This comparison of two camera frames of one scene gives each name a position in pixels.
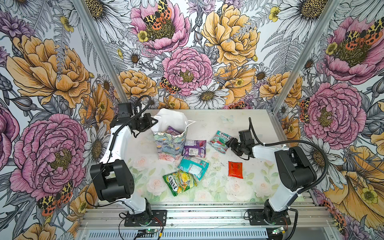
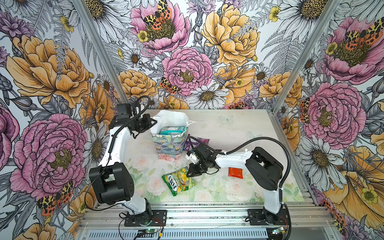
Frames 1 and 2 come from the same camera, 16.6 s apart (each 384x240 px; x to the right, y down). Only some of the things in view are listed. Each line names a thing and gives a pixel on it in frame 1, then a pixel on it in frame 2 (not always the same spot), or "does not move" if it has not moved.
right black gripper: [231, 142] → [192, 170]
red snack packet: [235, 169] does not move
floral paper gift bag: [170, 133] does not move
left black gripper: [149, 119] does not move
